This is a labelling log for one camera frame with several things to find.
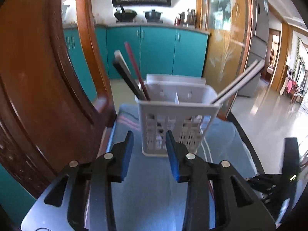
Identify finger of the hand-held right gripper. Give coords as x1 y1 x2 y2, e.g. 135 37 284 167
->
245 174 284 205

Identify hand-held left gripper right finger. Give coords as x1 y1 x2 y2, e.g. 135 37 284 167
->
166 130 276 231

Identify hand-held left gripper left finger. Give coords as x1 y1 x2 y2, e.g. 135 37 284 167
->
43 130 134 231

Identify white plastic utensil basket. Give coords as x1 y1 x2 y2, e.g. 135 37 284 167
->
135 73 223 158

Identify black chopstick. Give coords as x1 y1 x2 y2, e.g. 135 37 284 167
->
112 61 146 101

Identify red chopstick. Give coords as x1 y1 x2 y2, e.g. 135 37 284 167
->
124 42 151 101

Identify beige chopstick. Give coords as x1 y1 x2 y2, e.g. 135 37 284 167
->
114 50 142 94

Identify blue striped cloth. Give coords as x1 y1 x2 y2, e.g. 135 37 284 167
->
84 103 263 231

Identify wooden chair with pink cloth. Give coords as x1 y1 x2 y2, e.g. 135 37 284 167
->
285 79 305 104

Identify green hanging vine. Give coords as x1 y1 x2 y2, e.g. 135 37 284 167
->
292 37 308 82

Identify teal lower kitchen cabinets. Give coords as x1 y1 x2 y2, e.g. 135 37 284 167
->
64 25 210 101

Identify carved wooden chair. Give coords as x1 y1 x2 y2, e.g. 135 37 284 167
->
0 0 118 198

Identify etched glass sliding door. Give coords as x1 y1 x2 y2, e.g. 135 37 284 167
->
196 0 253 121

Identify grey refrigerator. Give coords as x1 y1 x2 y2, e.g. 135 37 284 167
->
237 0 270 98

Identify black gas stove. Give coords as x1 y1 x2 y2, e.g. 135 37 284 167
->
117 18 164 25

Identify black wok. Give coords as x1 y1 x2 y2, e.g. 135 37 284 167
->
114 5 138 21

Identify stainless steel pot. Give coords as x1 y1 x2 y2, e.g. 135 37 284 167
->
179 8 196 26

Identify black cooking pot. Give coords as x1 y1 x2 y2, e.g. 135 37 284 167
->
144 9 162 21

